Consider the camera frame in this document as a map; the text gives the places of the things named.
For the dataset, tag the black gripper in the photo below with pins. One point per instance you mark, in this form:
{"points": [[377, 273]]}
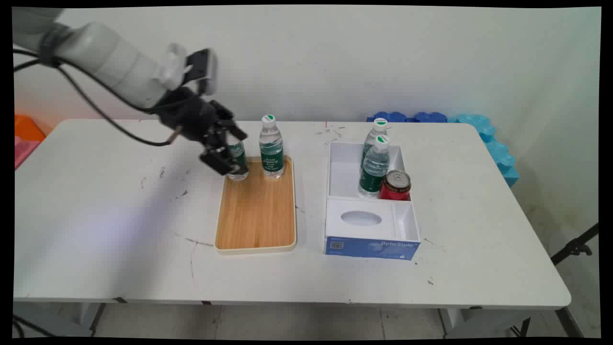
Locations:
{"points": [[189, 117]]}

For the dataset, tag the green label water bottle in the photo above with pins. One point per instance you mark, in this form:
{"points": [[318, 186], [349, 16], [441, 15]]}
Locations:
{"points": [[373, 172], [271, 158], [374, 139], [238, 152]]}

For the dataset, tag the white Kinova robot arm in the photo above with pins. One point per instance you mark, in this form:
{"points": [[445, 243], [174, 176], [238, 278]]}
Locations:
{"points": [[105, 57]]}

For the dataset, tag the wooden tray with cream rim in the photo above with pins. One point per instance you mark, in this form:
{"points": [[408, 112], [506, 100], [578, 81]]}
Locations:
{"points": [[256, 215]]}

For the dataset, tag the red soda can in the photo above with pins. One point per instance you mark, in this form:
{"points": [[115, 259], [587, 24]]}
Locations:
{"points": [[395, 189]]}

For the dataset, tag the white box with blue print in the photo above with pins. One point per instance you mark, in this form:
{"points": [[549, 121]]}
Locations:
{"points": [[373, 249]]}

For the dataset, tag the orange box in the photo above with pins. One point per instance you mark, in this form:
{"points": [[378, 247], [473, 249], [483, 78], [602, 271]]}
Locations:
{"points": [[26, 128]]}

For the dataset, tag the pink box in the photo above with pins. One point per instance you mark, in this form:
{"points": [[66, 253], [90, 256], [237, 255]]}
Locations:
{"points": [[23, 151]]}

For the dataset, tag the light blue foam mat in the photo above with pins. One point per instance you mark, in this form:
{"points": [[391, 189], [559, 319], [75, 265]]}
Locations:
{"points": [[498, 153]]}

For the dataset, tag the black tripod leg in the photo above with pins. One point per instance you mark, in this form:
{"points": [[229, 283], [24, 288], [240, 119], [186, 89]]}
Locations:
{"points": [[574, 247]]}

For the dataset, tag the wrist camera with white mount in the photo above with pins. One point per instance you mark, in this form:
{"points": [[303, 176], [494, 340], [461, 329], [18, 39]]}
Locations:
{"points": [[201, 67]]}

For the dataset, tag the grey table leg frame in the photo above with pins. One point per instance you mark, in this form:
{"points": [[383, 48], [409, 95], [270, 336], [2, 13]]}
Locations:
{"points": [[72, 318], [479, 323]]}

